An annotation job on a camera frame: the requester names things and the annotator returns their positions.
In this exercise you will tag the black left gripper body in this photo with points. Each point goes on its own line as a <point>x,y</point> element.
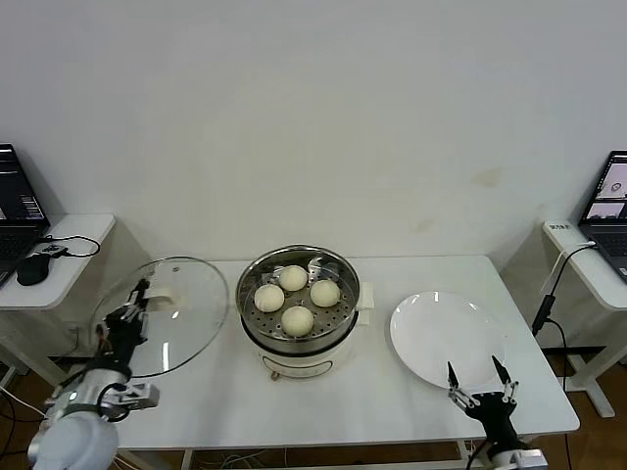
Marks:
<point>125,335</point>

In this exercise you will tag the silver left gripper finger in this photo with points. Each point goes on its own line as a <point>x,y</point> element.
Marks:
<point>143,289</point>
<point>131,307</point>

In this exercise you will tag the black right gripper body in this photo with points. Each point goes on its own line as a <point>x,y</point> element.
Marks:
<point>495,416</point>

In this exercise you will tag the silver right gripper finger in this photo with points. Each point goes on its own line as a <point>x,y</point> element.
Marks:
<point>509,389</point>
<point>460,394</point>

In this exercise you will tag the round glass pot lid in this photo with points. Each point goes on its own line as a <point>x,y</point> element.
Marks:
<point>191,313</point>

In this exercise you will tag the white steamed baozi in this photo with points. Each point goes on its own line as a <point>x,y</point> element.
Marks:
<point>294,278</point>
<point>297,321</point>
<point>324,293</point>
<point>269,297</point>

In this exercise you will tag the stainless steel steamer basket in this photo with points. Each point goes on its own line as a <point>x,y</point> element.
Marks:
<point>333,323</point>

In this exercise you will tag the round white plate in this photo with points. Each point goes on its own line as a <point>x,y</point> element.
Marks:
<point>431,333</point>

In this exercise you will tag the white side table with mouse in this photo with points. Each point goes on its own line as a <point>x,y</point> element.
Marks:
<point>73,230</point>

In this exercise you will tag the black computer mouse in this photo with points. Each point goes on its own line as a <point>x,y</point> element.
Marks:
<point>33,269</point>

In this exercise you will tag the white side table with strip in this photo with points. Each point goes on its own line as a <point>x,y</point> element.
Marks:
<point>588,281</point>

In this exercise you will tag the black laptop with dark screen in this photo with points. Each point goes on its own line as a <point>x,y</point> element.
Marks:
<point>17,196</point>

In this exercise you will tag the cream electric cooking pot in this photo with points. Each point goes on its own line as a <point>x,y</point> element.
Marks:
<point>303,360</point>

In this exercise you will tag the grey laptop with pale windows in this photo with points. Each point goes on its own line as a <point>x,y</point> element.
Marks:
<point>605,235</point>

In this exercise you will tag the white wall socket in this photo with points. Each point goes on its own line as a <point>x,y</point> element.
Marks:
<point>78,328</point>

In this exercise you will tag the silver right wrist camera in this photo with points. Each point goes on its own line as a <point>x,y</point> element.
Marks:
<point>531,460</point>

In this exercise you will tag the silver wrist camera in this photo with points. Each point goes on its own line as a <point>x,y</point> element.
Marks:
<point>139,395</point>
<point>531,460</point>

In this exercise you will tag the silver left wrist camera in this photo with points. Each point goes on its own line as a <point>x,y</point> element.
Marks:
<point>139,395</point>

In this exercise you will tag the white work table frame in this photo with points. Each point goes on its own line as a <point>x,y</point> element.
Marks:
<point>187,460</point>

